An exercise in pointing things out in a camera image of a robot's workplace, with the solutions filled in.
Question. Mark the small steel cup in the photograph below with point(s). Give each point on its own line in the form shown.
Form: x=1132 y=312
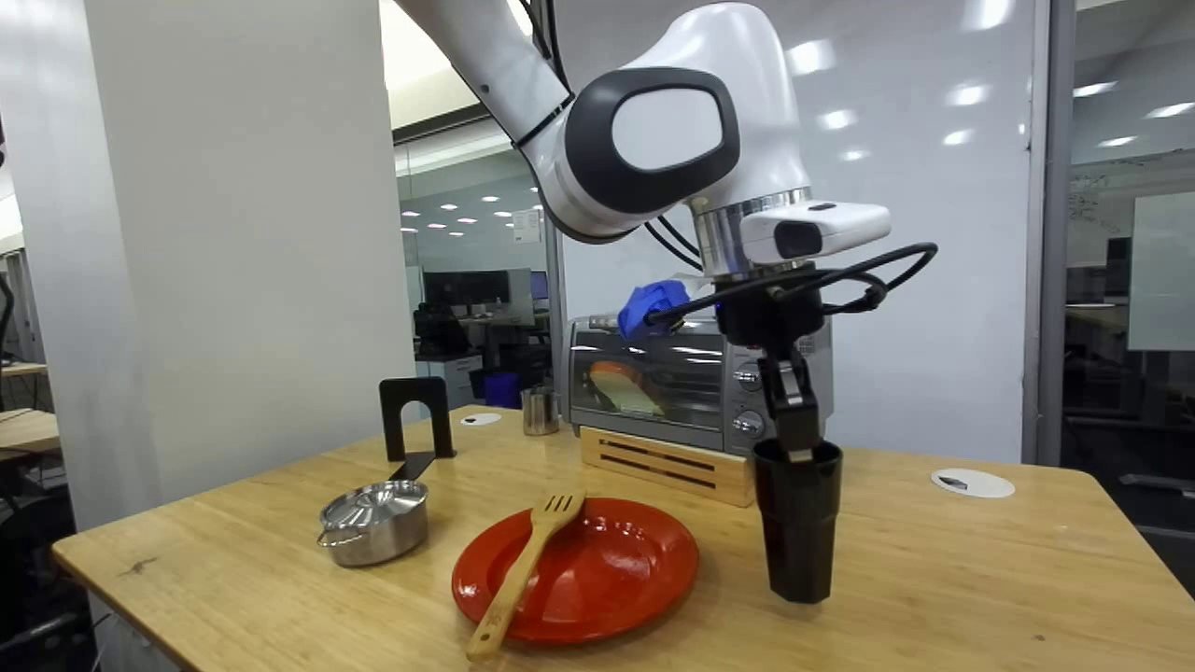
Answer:
x=541 y=421

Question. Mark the white table cable grommet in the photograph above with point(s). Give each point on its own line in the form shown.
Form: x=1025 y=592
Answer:
x=974 y=483

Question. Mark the wooden spatula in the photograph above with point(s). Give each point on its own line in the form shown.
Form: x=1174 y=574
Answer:
x=545 y=521

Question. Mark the black plastic cup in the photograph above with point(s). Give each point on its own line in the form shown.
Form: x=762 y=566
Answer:
x=796 y=504

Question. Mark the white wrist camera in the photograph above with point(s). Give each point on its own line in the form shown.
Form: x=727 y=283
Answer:
x=812 y=229

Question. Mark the red plate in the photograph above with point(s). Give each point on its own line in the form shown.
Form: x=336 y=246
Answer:
x=616 y=568

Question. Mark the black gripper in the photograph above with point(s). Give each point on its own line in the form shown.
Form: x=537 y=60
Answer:
x=776 y=315

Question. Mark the silver toaster oven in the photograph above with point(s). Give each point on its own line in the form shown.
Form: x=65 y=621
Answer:
x=680 y=385

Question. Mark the small steel pot with lid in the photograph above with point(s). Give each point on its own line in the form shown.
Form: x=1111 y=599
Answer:
x=376 y=525

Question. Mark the black metal bookend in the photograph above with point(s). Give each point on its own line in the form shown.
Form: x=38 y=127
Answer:
x=416 y=423

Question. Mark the wooden slatted stand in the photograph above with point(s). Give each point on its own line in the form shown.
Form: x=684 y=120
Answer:
x=684 y=469

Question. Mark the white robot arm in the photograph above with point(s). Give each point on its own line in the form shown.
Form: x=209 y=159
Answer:
x=702 y=116

